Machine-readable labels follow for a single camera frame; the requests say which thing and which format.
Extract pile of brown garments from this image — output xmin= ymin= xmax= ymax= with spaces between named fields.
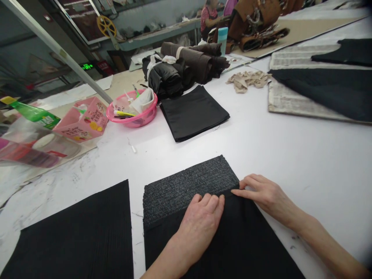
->
xmin=226 ymin=0 xmax=304 ymax=53

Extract stack of black fabric squares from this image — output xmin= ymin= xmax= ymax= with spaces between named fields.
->
xmin=160 ymin=85 xmax=231 ymax=143

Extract person's left hand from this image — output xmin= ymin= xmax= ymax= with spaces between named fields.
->
xmin=176 ymin=193 xmax=226 ymax=248

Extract white crumpled paper bag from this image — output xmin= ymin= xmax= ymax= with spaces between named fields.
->
xmin=112 ymin=87 xmax=155 ymax=116

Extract stack of grey-faced fabric pieces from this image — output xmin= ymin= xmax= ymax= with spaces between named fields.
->
xmin=141 ymin=155 xmax=241 ymax=233

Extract yellow wheel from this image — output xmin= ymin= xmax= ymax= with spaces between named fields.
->
xmin=96 ymin=15 xmax=117 ymax=39

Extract teal bottle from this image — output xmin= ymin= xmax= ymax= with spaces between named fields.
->
xmin=217 ymin=27 xmax=229 ymax=57

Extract red fire extinguisher box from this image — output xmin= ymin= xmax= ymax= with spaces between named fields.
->
xmin=97 ymin=60 xmax=113 ymax=77

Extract person's right hand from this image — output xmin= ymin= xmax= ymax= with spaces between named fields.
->
xmin=231 ymin=174 xmax=300 ymax=229

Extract person's right fingers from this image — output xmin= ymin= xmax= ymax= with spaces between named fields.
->
xmin=239 ymin=174 xmax=264 ymax=190

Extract bundle of brown rolled fabric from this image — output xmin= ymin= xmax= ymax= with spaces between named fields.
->
xmin=160 ymin=41 xmax=231 ymax=91

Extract large black cut fabric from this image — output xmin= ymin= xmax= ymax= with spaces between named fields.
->
xmin=267 ymin=68 xmax=372 ymax=123

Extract black fabric piece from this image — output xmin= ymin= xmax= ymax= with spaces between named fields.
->
xmin=144 ymin=189 xmax=306 ymax=279

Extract green plastic bottle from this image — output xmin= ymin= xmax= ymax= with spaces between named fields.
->
xmin=0 ymin=96 xmax=62 ymax=131

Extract person's right thumb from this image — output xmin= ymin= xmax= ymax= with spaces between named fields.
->
xmin=231 ymin=188 xmax=256 ymax=202

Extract bundle of black rolled fabric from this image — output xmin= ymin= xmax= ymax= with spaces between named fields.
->
xmin=141 ymin=53 xmax=188 ymax=100

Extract stack of large black panels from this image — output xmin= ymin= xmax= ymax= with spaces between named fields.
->
xmin=0 ymin=179 xmax=134 ymax=279

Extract pink plastic basin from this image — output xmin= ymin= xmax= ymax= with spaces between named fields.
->
xmin=106 ymin=88 xmax=158 ymax=129

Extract white metal pole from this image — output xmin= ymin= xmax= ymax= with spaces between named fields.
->
xmin=0 ymin=0 xmax=114 ymax=104

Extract person's left fingers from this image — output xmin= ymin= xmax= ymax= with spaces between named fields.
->
xmin=190 ymin=193 xmax=226 ymax=210

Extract clear plastic bag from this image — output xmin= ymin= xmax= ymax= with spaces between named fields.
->
xmin=0 ymin=116 xmax=83 ymax=176

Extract small black cut fabric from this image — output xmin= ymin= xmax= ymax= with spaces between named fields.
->
xmin=310 ymin=38 xmax=372 ymax=67

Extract grey-white patterned fabric sheet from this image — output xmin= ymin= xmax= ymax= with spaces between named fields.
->
xmin=267 ymin=44 xmax=372 ymax=126

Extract pile of beige fabric strips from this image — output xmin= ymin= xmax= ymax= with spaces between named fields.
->
xmin=226 ymin=71 xmax=273 ymax=95

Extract pink carton box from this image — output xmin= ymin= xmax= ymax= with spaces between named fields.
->
xmin=53 ymin=96 xmax=109 ymax=143

